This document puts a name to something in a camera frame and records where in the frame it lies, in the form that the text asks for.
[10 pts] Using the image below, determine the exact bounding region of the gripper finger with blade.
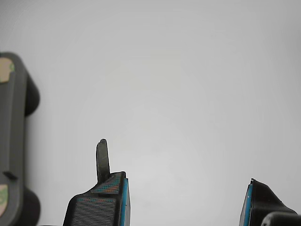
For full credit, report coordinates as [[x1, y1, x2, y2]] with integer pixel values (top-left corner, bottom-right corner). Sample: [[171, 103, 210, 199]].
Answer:
[[62, 138, 130, 226]]

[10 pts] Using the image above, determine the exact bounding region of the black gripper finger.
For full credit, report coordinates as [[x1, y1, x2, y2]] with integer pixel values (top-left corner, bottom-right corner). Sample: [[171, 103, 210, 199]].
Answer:
[[239, 178, 301, 226]]

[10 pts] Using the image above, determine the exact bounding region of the tan protective film strip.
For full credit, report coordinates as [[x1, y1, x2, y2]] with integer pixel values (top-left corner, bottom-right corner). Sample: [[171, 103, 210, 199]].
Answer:
[[0, 57, 15, 83], [0, 184, 9, 212]]

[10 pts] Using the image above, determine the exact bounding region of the grey fixture with black legs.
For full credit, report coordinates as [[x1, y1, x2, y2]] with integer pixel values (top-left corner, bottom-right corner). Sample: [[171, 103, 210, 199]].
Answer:
[[0, 51, 41, 226]]

